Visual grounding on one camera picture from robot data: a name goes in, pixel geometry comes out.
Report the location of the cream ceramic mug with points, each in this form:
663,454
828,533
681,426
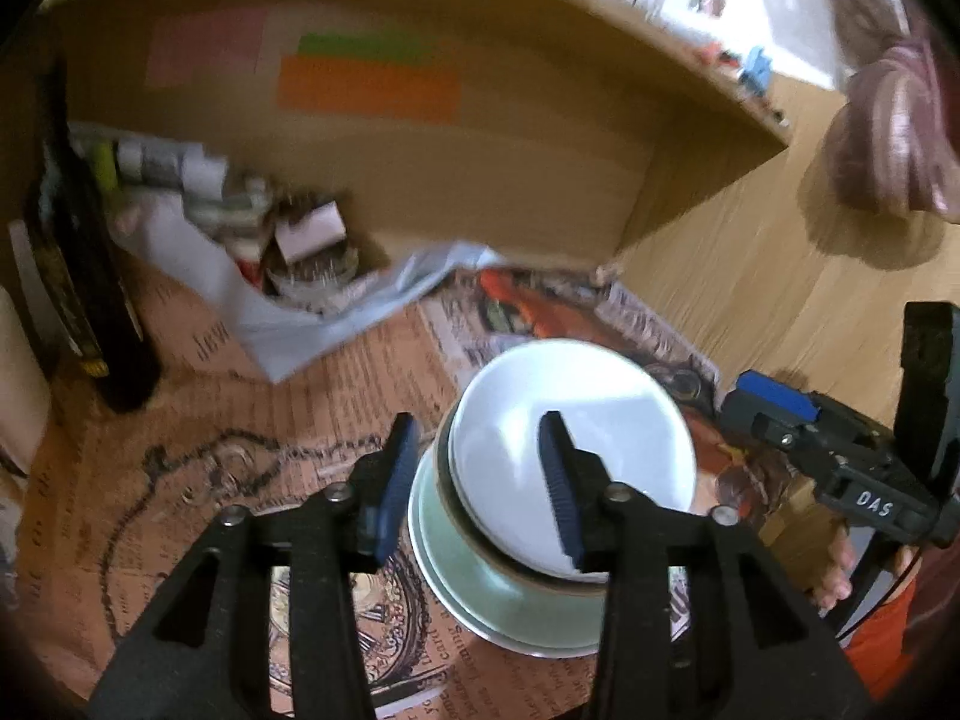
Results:
25,395

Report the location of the green sticky note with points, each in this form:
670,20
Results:
387,47

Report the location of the dark glass bottle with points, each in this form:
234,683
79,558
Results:
77,260

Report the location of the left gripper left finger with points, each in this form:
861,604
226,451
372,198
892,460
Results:
383,481

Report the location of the grey folded paper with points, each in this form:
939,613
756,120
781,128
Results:
281,336

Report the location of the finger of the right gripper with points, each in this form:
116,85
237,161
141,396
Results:
749,416
778,394

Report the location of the white patterned small bowl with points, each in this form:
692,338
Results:
612,407

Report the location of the hanging pink cloth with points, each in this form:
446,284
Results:
892,149

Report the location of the mint green bowl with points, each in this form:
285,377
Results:
480,584

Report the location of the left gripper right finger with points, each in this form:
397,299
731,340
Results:
588,524

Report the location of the orange sticky note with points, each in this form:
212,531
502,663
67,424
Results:
326,85

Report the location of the mint green plate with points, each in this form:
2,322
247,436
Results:
457,607

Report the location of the person's right hand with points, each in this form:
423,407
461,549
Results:
833,583

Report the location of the newspaper shelf liner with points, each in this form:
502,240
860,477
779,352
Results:
114,502

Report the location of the small bowl with marbles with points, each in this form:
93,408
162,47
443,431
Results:
315,277

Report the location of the white small box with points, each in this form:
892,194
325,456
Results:
320,228

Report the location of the pink sticky note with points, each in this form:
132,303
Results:
182,47

